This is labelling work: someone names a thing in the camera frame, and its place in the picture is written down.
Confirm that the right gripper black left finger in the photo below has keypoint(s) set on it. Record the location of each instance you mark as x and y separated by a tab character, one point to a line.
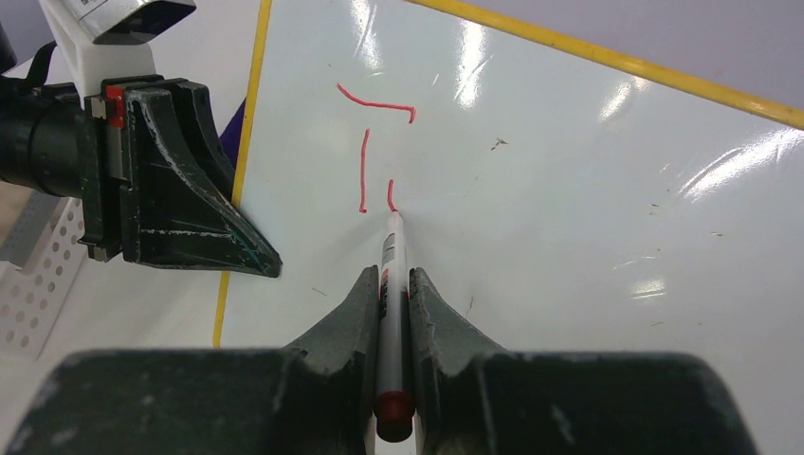
312	396

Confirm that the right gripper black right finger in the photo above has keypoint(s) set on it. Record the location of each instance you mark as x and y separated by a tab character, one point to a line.
475	397

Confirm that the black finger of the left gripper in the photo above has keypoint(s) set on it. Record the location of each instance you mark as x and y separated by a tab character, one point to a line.
176	207

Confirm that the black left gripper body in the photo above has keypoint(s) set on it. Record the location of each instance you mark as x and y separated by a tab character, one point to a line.
103	183

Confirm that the red capped whiteboard marker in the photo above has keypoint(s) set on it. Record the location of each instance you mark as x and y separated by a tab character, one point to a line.
394	404

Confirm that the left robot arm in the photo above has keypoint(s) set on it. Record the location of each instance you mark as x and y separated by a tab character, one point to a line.
39	131

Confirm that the yellow framed whiteboard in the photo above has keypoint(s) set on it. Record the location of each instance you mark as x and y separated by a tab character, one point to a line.
559	204

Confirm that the purple cloth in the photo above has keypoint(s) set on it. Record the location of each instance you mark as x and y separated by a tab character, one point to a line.
230	138

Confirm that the white plastic basket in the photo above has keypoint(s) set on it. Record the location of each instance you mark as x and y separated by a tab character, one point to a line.
40	259

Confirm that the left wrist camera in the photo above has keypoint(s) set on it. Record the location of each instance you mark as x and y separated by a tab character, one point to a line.
109	39

